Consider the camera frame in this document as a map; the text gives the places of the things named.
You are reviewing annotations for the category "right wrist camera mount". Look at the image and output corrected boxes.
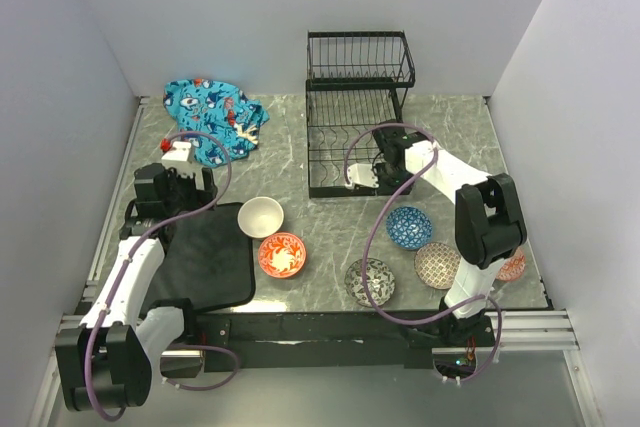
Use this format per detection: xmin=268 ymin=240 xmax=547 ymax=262
xmin=345 ymin=163 xmax=379 ymax=190

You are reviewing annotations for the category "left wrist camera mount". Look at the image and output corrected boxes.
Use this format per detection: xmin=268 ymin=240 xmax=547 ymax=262
xmin=160 ymin=139 xmax=197 ymax=178

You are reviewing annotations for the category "black drying mat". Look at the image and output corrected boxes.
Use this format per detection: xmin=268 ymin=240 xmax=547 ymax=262
xmin=141 ymin=202 xmax=256 ymax=314

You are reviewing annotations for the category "white beige bowl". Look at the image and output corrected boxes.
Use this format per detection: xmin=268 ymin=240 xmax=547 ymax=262
xmin=237 ymin=197 xmax=284 ymax=239

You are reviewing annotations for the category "red geometric pattern bowl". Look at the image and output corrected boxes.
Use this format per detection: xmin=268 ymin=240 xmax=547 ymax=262
xmin=496 ymin=246 xmax=526 ymax=282

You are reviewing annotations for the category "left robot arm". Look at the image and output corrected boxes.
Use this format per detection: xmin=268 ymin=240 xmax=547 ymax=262
xmin=54 ymin=162 xmax=225 ymax=422

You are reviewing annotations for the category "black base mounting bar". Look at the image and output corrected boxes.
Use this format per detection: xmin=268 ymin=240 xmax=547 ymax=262
xmin=164 ymin=309 xmax=496 ymax=373

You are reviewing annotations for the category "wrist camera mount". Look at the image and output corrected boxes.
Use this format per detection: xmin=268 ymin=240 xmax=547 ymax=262
xmin=345 ymin=163 xmax=379 ymax=190
xmin=160 ymin=139 xmax=197 ymax=178

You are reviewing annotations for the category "blue shark print cloth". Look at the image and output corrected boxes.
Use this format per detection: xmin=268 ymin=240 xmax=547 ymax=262
xmin=163 ymin=78 xmax=270 ymax=168

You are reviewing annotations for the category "black wire dish rack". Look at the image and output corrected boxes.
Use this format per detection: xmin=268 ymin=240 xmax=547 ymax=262
xmin=305 ymin=30 xmax=415 ymax=199

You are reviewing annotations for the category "black leaf pattern bowl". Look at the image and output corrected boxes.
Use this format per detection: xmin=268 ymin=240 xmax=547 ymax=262
xmin=344 ymin=258 xmax=396 ymax=307

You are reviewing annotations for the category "aluminium frame rail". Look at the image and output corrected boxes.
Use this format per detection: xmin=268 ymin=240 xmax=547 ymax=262
xmin=27 ymin=96 xmax=601 ymax=427

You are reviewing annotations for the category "brown mosaic pattern bowl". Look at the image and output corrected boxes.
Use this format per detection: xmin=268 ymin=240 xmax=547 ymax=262
xmin=414 ymin=242 xmax=461 ymax=290

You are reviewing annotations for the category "blue triangle pattern bowl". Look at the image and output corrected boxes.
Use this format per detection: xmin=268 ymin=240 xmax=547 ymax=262
xmin=385 ymin=206 xmax=433 ymax=251

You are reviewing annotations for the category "orange floral bowl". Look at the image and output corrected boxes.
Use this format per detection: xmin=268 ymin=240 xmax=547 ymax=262
xmin=258 ymin=232 xmax=307 ymax=279

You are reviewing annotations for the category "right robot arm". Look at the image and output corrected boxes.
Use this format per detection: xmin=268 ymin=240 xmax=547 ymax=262
xmin=361 ymin=122 xmax=527 ymax=346

